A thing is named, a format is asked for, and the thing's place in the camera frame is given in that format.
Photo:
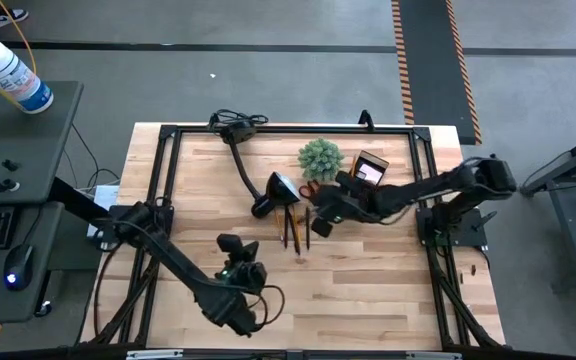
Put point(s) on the desk caster wheel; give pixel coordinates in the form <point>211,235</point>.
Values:
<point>43,308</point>

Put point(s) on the green potted plant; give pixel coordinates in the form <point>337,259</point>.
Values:
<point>320,160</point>

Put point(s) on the black pen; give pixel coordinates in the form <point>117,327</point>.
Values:
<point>286,227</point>
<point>296,240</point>
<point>308,230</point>

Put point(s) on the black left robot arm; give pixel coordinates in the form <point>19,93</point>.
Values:
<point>183,272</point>

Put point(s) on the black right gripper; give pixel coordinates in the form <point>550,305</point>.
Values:
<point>358,205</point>

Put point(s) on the black side desk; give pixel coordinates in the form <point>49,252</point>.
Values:
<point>28,145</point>

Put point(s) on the silver hinge plate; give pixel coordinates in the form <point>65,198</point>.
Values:
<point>153,355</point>
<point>433,356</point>

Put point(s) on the black mesh desk organizer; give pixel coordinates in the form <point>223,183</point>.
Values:
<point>385,165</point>

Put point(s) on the white power adapter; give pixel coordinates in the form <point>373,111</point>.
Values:
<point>105,197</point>

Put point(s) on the black desk knob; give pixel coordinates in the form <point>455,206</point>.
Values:
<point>2,186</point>
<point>10,165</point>

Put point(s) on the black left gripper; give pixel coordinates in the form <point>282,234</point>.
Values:
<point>248,277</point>

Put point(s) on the black computer mouse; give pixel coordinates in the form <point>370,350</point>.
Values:
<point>18,267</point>

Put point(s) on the white wipes canister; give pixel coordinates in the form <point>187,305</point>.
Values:
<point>8,75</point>

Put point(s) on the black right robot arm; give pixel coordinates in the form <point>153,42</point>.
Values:
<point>428,190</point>

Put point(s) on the pink sticky notes pad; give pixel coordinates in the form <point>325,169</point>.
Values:
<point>370,172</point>

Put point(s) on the black bracket clamp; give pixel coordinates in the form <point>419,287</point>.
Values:
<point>366,121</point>

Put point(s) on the black desk lamp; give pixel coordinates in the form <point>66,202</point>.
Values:
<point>280,192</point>

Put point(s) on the person's shoe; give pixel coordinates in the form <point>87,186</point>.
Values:
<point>8,17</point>

